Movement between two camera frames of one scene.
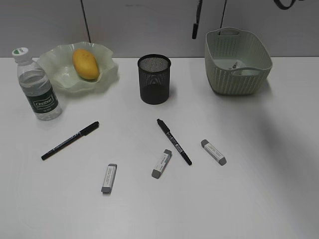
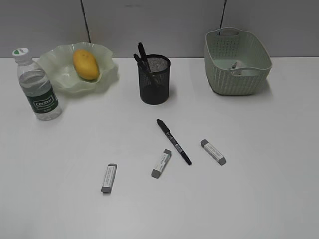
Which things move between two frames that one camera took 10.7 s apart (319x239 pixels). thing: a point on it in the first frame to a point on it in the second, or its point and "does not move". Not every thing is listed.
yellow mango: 86,63 does not move
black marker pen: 84,132 to 144,66
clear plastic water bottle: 37,85 does not move
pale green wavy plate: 57,62 does not move
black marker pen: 195,25 to 145,55
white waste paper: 238,64 does not move
